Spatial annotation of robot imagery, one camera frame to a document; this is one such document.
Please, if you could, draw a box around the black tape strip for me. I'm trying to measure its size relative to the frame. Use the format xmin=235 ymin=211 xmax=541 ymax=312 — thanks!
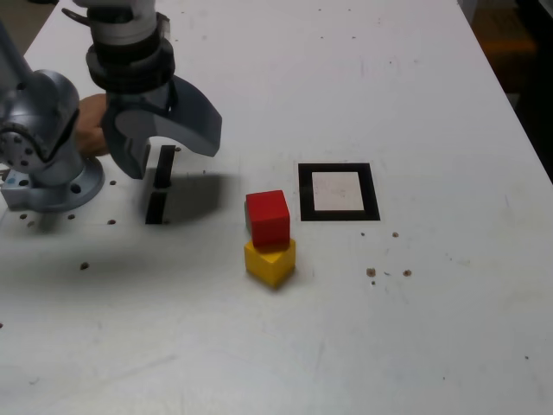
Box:
xmin=145 ymin=145 xmax=177 ymax=225

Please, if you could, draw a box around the black tape square outline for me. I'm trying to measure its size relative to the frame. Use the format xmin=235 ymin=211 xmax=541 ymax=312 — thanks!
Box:
xmin=297 ymin=162 xmax=381 ymax=222

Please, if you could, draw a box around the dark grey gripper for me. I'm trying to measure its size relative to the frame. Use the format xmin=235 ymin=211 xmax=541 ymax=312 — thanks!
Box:
xmin=102 ymin=75 xmax=224 ymax=181

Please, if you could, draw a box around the red cube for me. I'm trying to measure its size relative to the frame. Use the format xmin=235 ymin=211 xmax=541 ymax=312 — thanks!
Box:
xmin=245 ymin=189 xmax=290 ymax=248

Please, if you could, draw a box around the yellow cube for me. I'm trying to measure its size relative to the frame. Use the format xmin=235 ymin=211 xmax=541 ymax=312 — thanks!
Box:
xmin=244 ymin=238 xmax=298 ymax=289

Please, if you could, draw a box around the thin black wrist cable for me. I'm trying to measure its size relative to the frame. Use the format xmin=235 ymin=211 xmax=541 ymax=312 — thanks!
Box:
xmin=60 ymin=7 xmax=94 ymax=25

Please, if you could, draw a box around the person's hand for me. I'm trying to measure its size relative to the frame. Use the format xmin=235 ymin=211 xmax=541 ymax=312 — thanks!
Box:
xmin=75 ymin=93 xmax=110 ymax=156

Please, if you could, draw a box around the brown cardboard box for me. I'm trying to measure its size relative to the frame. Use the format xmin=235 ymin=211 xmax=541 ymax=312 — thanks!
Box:
xmin=470 ymin=0 xmax=539 ymax=57

